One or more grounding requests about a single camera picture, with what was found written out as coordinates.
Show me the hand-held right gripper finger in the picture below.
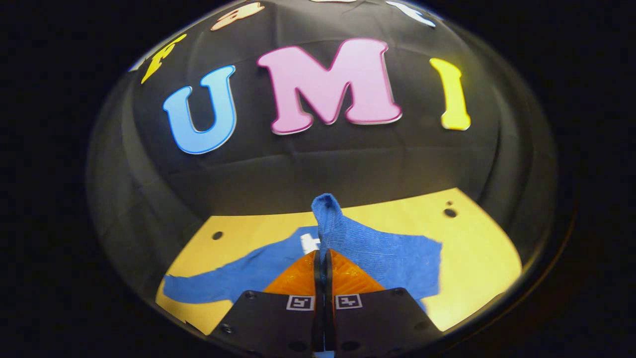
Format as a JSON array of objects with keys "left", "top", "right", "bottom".
[
  {"left": 206, "top": 250, "right": 324, "bottom": 358},
  {"left": 324, "top": 249, "right": 443, "bottom": 358}
]

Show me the blue long-sleeved top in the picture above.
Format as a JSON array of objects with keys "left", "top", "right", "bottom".
[{"left": 163, "top": 193, "right": 443, "bottom": 311}]

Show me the black backdrop cloth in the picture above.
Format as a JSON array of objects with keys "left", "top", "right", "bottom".
[{"left": 85, "top": 0, "right": 559, "bottom": 304}]

